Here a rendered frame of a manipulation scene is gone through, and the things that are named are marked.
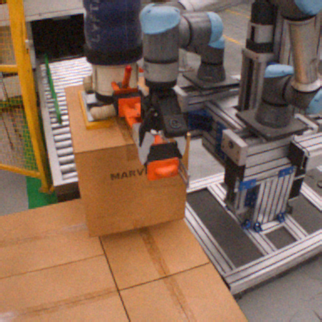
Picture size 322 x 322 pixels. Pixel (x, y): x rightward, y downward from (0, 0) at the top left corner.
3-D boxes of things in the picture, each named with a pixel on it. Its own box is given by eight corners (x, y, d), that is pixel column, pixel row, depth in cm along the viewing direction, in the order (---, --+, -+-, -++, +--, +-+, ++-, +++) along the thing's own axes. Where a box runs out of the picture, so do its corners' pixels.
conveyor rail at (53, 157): (37, 75, 360) (34, 59, 349) (41, 74, 361) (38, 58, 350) (60, 211, 183) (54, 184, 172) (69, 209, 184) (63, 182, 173)
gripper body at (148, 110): (168, 115, 85) (169, 69, 79) (181, 131, 79) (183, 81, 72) (138, 119, 83) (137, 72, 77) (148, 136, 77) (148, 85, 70)
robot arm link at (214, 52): (214, 64, 161) (215, 38, 153) (193, 58, 169) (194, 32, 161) (228, 59, 168) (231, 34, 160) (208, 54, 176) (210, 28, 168)
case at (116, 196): (74, 157, 179) (64, 86, 156) (146, 145, 189) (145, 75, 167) (89, 238, 132) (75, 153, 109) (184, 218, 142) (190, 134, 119)
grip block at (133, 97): (112, 106, 115) (111, 90, 112) (140, 102, 118) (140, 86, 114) (116, 117, 108) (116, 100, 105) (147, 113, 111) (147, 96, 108)
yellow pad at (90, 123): (77, 95, 148) (76, 84, 145) (100, 91, 151) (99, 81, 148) (85, 131, 121) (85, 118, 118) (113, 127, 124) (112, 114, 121)
